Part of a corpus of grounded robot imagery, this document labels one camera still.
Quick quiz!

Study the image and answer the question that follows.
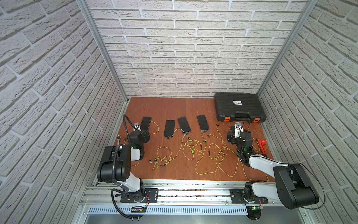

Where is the black phone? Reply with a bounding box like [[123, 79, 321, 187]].
[[140, 116, 152, 131], [164, 120, 175, 139]]

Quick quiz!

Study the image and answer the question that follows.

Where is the dark phone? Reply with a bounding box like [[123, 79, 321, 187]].
[[197, 115, 210, 132]]

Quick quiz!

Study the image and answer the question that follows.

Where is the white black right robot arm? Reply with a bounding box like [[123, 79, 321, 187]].
[[227, 122, 319, 210]]

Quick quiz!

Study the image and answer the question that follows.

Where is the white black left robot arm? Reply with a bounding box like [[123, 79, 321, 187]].
[[97, 115, 150, 203]]

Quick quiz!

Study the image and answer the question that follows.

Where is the black plastic tool case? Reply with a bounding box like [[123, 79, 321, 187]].
[[214, 92, 267, 123]]

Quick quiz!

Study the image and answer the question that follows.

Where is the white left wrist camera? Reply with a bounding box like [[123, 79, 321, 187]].
[[133, 123, 141, 131]]

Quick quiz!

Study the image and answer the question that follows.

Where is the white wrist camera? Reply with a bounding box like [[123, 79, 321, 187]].
[[235, 122, 243, 138], [133, 123, 141, 131]]

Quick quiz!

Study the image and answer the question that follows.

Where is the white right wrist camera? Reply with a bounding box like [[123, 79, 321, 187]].
[[235, 122, 243, 138]]

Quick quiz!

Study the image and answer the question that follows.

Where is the red handle tool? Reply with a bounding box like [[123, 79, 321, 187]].
[[257, 139, 267, 157]]

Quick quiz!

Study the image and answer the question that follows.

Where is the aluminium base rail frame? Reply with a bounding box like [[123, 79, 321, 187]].
[[70, 179, 318, 224]]

